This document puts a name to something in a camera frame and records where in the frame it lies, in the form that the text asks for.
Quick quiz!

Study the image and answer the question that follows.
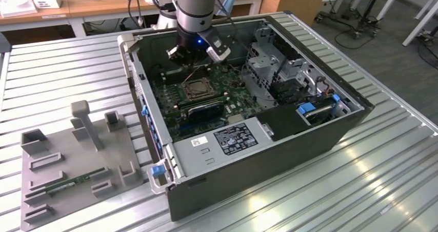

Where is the thin metal locking lever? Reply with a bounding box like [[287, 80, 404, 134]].
[[182, 66, 203, 85]]

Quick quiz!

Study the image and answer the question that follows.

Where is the silver CPU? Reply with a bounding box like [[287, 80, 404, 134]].
[[190, 82, 210, 94]]

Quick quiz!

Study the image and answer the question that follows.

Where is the metal socket cover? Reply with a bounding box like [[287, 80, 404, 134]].
[[181, 78, 215, 99]]

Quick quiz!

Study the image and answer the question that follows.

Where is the CPU socket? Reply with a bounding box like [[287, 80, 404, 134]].
[[179, 78, 217, 101]]

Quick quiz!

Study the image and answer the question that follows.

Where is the metal drive cage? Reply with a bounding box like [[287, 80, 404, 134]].
[[245, 26, 309, 102]]

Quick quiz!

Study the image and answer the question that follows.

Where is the green motherboard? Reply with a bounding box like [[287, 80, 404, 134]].
[[150, 62, 275, 143]]

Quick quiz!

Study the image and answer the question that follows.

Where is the black graphics card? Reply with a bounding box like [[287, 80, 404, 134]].
[[186, 100, 226, 126]]

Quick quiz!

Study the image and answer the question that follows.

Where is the wooden cabinet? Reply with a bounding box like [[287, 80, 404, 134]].
[[265, 0, 330, 27]]

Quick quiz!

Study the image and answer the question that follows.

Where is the blue disk carrier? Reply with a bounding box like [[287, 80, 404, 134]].
[[295, 98, 344, 126]]

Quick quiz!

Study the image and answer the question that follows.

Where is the grey power supply unit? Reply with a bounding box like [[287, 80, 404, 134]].
[[163, 117, 275, 184]]

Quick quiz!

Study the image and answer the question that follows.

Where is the black wheeled stand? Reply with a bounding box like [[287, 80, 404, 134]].
[[314, 0, 386, 40]]

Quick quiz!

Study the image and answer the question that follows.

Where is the flat white box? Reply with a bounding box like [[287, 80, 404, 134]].
[[0, 0, 39, 18]]

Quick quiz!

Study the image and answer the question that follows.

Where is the grey parts rack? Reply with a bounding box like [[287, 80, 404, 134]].
[[19, 100, 145, 231]]

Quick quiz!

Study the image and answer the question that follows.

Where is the black open PC case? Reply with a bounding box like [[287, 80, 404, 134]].
[[118, 10, 374, 222]]

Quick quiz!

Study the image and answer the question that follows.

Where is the green RAM stick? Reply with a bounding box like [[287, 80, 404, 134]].
[[43, 167, 106, 195]]

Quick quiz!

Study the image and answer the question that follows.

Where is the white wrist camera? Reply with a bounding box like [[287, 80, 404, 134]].
[[198, 28, 233, 63]]

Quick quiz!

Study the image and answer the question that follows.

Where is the wooden desk white frame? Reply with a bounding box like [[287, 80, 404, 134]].
[[0, 0, 267, 37]]

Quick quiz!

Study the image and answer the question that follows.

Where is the white table frame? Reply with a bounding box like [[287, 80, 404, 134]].
[[327, 0, 404, 21], [402, 0, 438, 47]]

